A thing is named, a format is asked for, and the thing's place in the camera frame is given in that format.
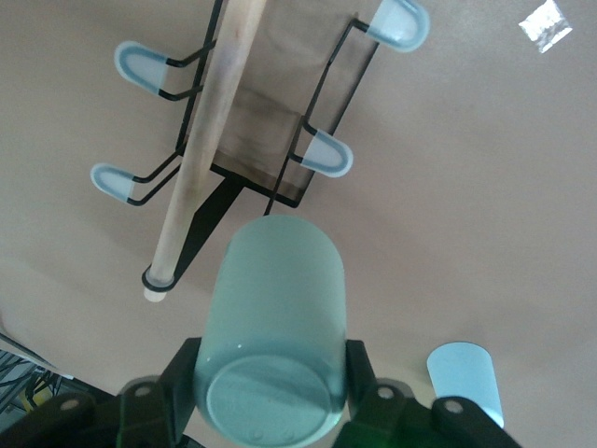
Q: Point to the pale green plastic cup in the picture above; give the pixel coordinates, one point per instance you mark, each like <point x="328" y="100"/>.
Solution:
<point x="275" y="303"/>

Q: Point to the light blue plastic cup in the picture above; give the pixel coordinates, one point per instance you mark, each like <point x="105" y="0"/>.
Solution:
<point x="466" y="378"/>

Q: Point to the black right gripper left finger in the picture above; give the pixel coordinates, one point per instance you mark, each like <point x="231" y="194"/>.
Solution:
<point x="177" y="401"/>

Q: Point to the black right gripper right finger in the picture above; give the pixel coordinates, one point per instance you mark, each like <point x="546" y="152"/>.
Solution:
<point x="364" y="410"/>

